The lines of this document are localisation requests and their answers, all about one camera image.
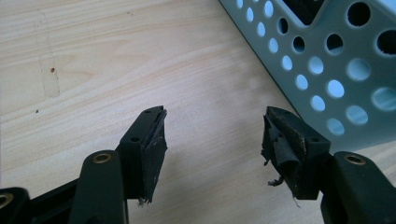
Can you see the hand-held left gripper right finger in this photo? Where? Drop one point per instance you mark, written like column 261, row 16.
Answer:
column 295, row 149

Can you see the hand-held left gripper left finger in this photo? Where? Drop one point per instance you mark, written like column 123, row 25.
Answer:
column 143, row 155

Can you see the light blue perforated plastic basket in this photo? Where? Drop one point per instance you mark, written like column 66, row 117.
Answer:
column 330, row 74

